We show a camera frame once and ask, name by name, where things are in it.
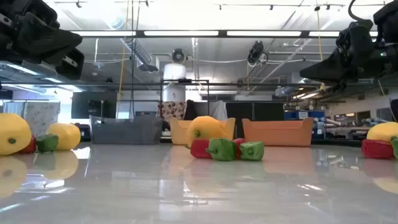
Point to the black partition panel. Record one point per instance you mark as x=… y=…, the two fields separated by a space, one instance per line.
x=239 y=112
x=269 y=110

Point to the white cylindrical tank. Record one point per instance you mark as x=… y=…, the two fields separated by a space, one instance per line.
x=174 y=81

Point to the yellow toy fruit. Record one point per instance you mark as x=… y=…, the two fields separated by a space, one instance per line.
x=66 y=135
x=205 y=127
x=12 y=130
x=384 y=132

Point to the black ceiling-hung camera device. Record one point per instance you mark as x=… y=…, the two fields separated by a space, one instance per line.
x=255 y=53

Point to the green toy pepper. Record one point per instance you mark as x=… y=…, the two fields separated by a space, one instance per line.
x=46 y=142
x=252 y=151
x=395 y=147
x=222 y=150

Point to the black beam with light strips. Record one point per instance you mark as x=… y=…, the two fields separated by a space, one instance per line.
x=222 y=33

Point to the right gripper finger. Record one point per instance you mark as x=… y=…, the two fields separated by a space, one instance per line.
x=332 y=76
x=340 y=60

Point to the yellow-orange plastic basket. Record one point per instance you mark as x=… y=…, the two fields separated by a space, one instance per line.
x=178 y=132

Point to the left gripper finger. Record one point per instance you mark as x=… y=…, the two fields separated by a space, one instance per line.
x=37 y=22
x=46 y=45

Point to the silver spiral air duct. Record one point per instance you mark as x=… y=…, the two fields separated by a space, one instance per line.
x=138 y=51

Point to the grey translucent plastic basket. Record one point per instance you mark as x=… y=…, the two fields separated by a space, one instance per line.
x=124 y=130

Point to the brown patterned cloth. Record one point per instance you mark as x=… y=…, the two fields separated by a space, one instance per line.
x=171 y=110

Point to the black cloth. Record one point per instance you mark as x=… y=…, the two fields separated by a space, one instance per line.
x=191 y=109

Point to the salmon orange plastic basket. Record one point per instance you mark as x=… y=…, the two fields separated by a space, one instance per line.
x=280 y=133

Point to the floral white curtain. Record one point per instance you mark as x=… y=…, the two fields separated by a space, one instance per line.
x=42 y=113

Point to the blue storage bins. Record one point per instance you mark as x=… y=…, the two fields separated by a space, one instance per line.
x=292 y=115

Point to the red toy pepper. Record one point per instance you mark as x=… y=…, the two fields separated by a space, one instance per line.
x=376 y=149
x=238 y=143
x=31 y=146
x=199 y=148

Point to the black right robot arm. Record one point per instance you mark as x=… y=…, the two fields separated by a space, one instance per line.
x=387 y=18

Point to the black monitor screen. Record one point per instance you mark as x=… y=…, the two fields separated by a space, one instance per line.
x=81 y=105

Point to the light grey cloth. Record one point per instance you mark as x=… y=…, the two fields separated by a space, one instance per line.
x=216 y=109

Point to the plain white curtain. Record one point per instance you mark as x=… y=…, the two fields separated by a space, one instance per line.
x=14 y=107

